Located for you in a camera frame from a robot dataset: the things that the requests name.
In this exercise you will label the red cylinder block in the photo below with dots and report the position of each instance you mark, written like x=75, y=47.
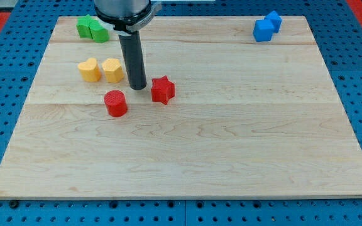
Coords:
x=115, y=103

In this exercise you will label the light wooden board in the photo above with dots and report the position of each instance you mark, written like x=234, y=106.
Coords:
x=249, y=120

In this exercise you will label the yellow pentagon block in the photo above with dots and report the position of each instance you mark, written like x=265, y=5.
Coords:
x=113, y=70

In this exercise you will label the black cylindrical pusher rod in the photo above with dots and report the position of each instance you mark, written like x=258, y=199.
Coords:
x=134, y=62

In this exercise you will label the blue cube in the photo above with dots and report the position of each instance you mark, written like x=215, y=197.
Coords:
x=275, y=19
x=263, y=30

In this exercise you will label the blue cube front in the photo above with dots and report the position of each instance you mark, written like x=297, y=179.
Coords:
x=263, y=30

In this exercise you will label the blue cube rear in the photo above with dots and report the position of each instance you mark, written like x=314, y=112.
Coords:
x=275, y=19

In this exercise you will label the green star block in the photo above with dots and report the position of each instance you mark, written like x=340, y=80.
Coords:
x=82, y=26

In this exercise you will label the red star block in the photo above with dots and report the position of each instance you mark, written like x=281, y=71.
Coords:
x=162, y=90

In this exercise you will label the yellow heart block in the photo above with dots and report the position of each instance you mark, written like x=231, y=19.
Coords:
x=89, y=70

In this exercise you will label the green rounded block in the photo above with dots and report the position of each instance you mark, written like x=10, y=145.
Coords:
x=99, y=33

